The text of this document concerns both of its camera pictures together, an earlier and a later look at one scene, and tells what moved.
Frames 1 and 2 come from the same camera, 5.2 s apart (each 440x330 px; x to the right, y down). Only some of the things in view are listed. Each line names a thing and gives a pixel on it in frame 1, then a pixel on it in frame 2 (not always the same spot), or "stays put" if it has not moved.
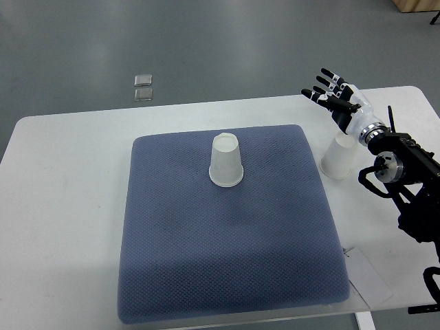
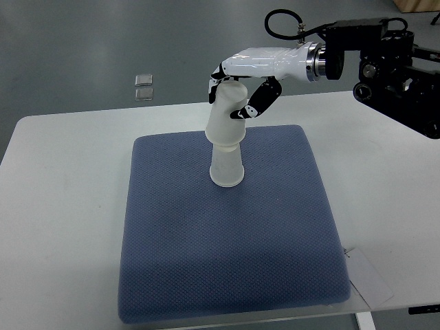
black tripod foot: (434, 18) stays put
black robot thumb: (339, 104) -> (261, 100)
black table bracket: (423, 309) stays put
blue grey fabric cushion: (191, 248) stays put
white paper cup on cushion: (225, 168) stays put
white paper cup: (336, 161) -> (222, 129)
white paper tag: (366, 279) stays put
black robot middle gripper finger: (337, 94) -> (218, 73)
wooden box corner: (417, 5) stays put
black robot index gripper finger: (313, 95) -> (213, 84)
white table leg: (365, 320) stays put
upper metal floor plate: (144, 80) stays put
